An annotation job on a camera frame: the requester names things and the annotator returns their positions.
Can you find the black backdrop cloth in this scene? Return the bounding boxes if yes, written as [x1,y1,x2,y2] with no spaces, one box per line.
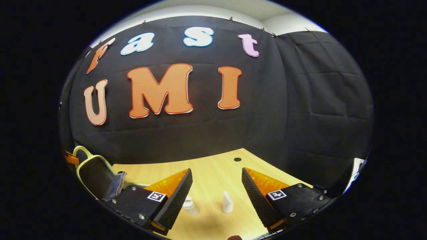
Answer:
[58,15,374,197]

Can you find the white pump bottle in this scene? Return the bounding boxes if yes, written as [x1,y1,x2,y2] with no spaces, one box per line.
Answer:
[182,195,200,216]

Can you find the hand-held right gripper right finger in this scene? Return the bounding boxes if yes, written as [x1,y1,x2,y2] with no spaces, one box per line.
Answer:
[242,167,333,234]

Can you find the cream yellow small suitcase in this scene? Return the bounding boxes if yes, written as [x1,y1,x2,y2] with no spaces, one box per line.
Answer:
[73,146,150,201]

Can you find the white squeeze tube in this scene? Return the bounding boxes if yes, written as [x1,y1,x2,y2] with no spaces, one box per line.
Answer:
[222,190,234,214]

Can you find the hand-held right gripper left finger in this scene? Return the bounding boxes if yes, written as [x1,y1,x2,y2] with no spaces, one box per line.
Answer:
[106,168,193,236]

